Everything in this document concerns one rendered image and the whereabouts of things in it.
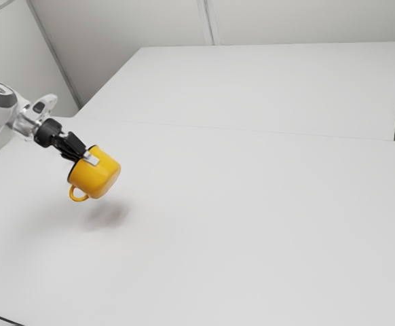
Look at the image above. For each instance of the yellow mug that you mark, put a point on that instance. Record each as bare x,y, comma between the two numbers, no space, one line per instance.
95,176

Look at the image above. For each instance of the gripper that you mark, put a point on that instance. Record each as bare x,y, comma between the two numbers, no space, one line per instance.
49,132

